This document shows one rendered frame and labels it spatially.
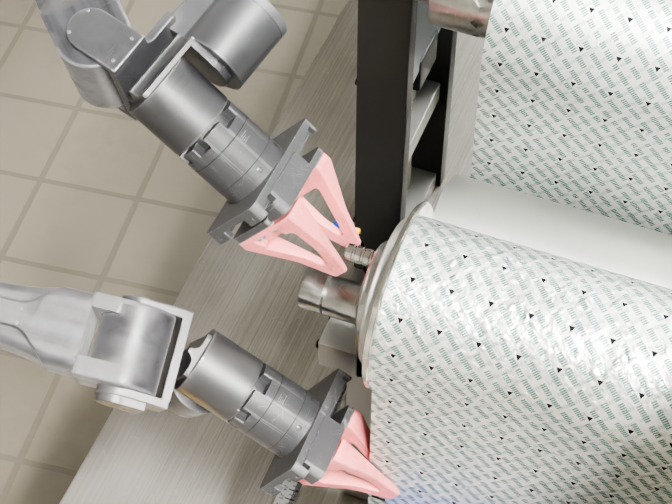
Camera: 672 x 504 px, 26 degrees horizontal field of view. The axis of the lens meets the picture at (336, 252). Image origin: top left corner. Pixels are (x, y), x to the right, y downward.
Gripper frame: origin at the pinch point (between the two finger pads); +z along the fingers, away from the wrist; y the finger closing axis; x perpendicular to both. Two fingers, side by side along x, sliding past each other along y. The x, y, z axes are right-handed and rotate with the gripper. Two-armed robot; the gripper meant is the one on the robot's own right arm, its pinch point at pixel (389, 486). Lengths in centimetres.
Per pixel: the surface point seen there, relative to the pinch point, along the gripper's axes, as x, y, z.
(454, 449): 10.8, 0.3, -0.3
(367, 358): 15.8, 1.2, -11.2
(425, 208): 19.2, -10.7, -13.0
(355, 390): -2.9, -7.8, -5.2
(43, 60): -153, -127, -51
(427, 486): 3.9, 0.2, 1.6
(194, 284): -30.1, -24.7, -18.0
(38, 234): -142, -85, -32
